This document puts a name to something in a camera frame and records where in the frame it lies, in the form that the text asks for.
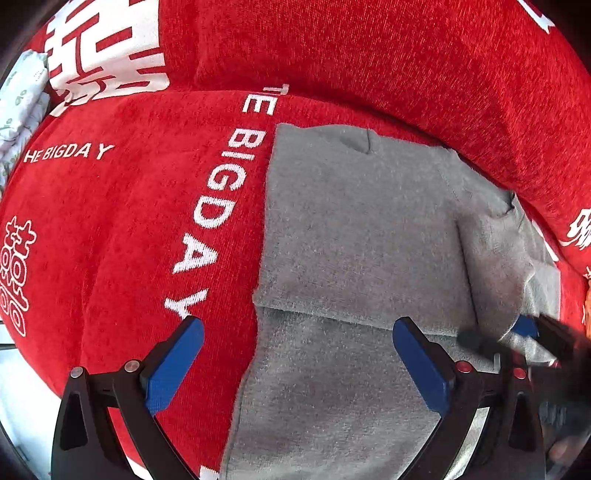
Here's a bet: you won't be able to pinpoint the red printed blanket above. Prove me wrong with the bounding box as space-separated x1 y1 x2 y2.
0 0 591 480

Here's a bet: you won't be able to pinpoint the grey pants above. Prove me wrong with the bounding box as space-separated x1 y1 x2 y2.
221 122 562 480

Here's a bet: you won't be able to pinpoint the white green patterned cloth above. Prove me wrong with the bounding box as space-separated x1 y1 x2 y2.
0 50 51 185

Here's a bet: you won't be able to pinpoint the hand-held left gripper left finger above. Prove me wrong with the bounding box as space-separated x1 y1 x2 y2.
50 316 205 480

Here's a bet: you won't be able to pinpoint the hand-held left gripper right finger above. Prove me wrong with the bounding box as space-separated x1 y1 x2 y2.
392 316 548 480

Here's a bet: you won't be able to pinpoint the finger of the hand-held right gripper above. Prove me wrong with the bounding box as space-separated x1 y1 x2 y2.
457 328 513 358
510 315 557 344

